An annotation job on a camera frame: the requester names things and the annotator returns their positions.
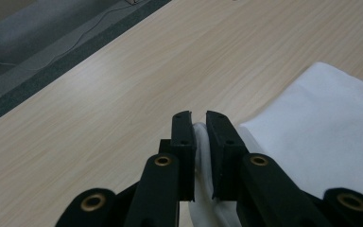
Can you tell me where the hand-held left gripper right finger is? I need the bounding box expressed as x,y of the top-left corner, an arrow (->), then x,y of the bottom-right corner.
205,110 -> 250,201

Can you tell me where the white cartoon print T-shirt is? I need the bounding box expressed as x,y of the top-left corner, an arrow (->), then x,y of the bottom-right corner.
188,61 -> 363,227

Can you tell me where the thin grey floor cable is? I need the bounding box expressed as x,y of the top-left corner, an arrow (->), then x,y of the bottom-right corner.
0,0 -> 146,72

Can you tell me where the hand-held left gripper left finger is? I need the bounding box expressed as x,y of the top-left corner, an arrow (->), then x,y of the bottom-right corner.
159,110 -> 198,202

